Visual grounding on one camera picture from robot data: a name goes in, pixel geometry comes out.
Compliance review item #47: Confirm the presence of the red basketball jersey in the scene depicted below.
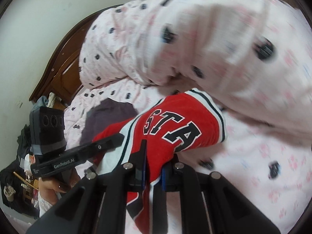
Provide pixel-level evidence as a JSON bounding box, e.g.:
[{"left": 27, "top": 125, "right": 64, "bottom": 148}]
[{"left": 93, "top": 88, "right": 226, "bottom": 233}]

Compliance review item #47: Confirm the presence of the blue-grey clothes pile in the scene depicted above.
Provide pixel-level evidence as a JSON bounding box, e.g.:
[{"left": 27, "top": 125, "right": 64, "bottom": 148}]
[{"left": 31, "top": 92, "right": 62, "bottom": 111}]

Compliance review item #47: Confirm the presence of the person's left hand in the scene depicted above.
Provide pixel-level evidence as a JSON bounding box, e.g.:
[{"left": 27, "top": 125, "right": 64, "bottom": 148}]
[{"left": 39, "top": 168, "right": 80, "bottom": 205}]

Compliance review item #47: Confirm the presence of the folded dark purple garment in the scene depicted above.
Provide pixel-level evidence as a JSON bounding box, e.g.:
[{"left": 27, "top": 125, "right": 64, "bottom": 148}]
[{"left": 79, "top": 98, "right": 137, "bottom": 145}]

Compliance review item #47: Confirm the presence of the pink cat-print bed sheet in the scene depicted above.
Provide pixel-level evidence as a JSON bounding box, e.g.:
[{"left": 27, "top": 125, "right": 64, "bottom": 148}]
[{"left": 65, "top": 78, "right": 311, "bottom": 233}]

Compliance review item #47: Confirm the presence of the dark wooden headboard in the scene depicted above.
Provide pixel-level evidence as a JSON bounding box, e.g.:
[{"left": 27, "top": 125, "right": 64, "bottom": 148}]
[{"left": 29, "top": 7, "right": 109, "bottom": 105}]

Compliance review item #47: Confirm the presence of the pink cat-print quilt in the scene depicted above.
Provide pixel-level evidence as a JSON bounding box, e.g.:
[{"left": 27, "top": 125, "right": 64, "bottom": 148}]
[{"left": 79, "top": 0, "right": 311, "bottom": 136}]

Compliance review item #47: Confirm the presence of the black camera box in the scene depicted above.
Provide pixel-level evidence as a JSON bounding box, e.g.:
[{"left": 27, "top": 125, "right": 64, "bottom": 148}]
[{"left": 30, "top": 106, "right": 67, "bottom": 155}]

